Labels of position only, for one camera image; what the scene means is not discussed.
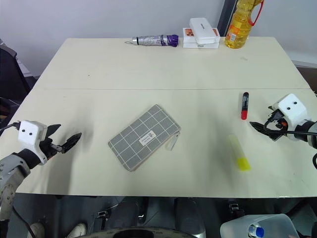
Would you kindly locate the black marker with red cap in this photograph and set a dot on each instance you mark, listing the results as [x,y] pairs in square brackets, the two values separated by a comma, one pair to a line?
[245,104]

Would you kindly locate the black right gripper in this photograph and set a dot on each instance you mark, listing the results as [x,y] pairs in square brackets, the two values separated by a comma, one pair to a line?
[274,117]

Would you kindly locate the yellow cooking oil bottle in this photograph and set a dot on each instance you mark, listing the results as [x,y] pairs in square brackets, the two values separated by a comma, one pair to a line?
[237,24]

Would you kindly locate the plain white oblong box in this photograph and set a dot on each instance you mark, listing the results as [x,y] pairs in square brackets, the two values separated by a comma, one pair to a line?
[203,29]

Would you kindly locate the grey checked pencil pouch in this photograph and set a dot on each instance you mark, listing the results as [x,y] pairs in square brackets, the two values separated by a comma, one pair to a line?
[138,138]

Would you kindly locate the clear plastic storage container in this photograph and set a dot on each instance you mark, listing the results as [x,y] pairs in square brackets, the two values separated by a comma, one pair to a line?
[237,225]

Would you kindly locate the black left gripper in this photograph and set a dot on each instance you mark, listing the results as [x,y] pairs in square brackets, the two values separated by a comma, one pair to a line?
[48,148]

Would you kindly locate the black office chair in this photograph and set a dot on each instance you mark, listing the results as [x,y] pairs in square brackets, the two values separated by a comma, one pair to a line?
[10,74]

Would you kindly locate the dark grey wall post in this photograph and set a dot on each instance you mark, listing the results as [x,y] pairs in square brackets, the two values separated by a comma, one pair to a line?
[224,15]

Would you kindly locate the bottle with blue cap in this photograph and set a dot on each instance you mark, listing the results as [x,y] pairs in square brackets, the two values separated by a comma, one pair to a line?
[257,231]

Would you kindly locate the yellow highlighter pen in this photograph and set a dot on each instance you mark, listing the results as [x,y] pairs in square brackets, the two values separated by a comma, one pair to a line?
[237,148]

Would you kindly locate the silver purple folded umbrella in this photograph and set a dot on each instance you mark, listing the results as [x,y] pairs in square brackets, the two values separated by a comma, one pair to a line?
[153,40]

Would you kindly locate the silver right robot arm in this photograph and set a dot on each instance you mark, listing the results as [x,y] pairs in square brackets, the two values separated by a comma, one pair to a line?
[310,134]

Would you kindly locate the white phone box orange print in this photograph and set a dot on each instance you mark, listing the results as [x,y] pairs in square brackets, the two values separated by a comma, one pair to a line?
[200,46]

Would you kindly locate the white shoe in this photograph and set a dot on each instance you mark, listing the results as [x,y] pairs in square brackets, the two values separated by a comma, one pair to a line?
[37,230]
[78,230]

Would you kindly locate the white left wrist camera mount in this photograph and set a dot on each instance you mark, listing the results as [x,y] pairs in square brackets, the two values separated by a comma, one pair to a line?
[28,134]

